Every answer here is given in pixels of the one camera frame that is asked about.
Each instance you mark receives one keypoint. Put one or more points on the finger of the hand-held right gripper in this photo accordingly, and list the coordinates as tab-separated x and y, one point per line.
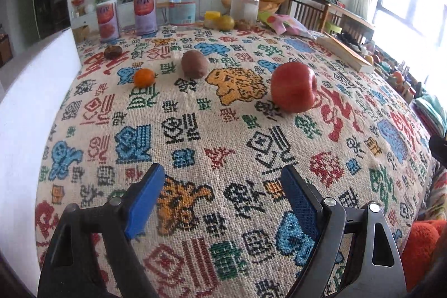
439	148

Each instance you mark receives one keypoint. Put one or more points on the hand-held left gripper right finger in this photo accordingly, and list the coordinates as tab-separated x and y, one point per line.
300	203

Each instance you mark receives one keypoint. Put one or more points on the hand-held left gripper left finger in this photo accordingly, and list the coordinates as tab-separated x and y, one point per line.
148	200

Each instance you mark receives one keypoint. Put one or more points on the red apple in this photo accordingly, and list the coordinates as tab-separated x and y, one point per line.
293	86

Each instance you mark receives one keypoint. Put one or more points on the small orange tangerine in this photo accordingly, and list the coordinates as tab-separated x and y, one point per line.
144	78

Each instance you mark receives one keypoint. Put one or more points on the brown kiwi fruit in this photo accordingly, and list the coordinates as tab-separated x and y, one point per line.
194	64

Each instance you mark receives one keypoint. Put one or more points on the white cardboard box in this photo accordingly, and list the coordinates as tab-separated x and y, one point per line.
31	116

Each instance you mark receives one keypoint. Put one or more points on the dark brown mangosteen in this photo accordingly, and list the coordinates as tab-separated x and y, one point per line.
112	52

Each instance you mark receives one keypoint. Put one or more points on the green-brown round fruit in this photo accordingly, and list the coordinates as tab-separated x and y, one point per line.
226	23

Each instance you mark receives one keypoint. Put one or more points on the folded green cloth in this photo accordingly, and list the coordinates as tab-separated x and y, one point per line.
431	113

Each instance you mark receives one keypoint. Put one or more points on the floral patterned cushion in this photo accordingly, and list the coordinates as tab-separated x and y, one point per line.
437	193

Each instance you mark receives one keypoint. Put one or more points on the basket of colourful toys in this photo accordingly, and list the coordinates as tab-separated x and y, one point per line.
394	74

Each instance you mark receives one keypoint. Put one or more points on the printed woven tablecloth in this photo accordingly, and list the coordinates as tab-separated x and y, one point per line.
216	130

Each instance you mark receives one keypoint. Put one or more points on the orange covered book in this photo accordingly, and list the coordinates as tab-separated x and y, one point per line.
345	52

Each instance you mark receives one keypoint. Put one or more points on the pink snack bag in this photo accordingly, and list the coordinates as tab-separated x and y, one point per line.
284	24

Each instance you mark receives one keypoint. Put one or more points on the wooden slatted bench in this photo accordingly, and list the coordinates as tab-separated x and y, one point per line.
314	13

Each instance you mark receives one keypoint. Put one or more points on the pink labelled tin can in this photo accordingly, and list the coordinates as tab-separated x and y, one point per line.
145	13
108	20

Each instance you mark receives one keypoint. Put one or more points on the pile of brown nuts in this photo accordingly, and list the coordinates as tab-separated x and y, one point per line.
244	25

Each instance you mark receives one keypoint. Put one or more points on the white television cabinet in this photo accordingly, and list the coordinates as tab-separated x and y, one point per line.
127	13

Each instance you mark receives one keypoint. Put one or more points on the small jar with yellow lid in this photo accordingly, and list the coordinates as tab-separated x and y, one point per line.
210	19

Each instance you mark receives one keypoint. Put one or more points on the clear jar with gold lid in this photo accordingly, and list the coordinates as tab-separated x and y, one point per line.
183	8

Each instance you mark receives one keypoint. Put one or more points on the clear jar with black lid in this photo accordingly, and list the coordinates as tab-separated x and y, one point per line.
244	9

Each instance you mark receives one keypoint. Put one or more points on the red flower arrangement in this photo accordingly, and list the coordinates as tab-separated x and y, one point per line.
78	1

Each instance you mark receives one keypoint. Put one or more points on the window with dark frame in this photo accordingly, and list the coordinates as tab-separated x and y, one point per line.
408	1

